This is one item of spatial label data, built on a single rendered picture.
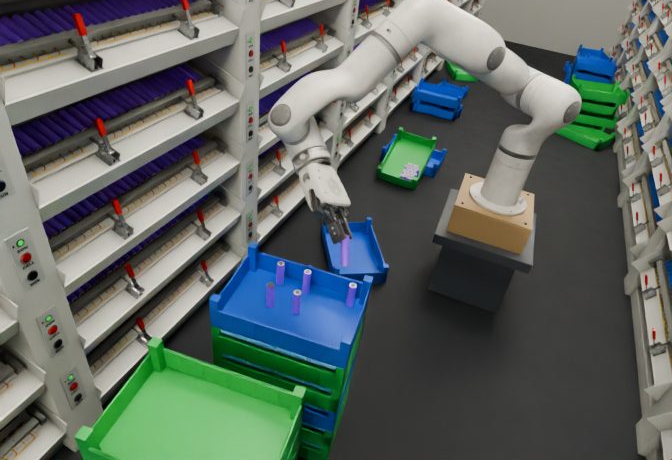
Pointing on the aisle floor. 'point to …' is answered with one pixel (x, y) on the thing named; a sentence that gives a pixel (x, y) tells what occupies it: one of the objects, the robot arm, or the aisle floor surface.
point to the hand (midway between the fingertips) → (340, 232)
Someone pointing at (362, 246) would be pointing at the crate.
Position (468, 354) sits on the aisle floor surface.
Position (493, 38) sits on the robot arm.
